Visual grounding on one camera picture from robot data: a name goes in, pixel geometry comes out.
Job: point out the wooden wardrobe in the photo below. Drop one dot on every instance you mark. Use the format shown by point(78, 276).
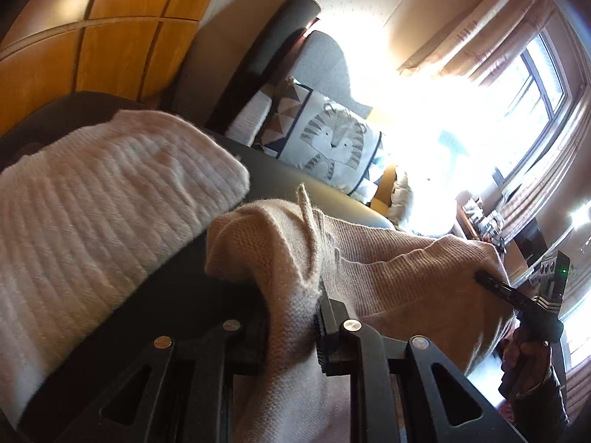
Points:
point(115, 55)

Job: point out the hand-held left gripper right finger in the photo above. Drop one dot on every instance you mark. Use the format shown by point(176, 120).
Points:
point(323, 346)

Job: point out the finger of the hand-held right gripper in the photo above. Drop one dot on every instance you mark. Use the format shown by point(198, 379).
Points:
point(505, 291)

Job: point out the person's right hand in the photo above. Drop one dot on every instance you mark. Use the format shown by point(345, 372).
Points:
point(531, 364)

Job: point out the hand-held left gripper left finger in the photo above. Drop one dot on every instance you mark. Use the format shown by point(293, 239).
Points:
point(256, 350)

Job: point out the tiger print pillow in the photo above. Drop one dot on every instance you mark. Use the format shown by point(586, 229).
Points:
point(332, 138)

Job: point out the beige knit sweater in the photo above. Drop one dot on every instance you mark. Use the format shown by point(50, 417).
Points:
point(392, 277)

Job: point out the deer print pillow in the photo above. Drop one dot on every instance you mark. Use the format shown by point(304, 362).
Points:
point(401, 198)

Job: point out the white knit sweater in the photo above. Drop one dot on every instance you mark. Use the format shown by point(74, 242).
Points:
point(92, 217)

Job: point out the black television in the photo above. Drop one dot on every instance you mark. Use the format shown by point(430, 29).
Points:
point(528, 237)

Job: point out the cluttered wooden side table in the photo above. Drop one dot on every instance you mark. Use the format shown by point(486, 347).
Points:
point(475, 207)

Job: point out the yellow blue patterned blanket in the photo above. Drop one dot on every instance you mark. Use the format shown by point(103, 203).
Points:
point(383, 184)

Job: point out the grey sofa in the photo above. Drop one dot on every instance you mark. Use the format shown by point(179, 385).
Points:
point(323, 60)

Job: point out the window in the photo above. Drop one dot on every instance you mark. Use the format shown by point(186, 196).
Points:
point(577, 337)
point(540, 87)

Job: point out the person's right forearm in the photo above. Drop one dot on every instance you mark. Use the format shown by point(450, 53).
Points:
point(549, 406)

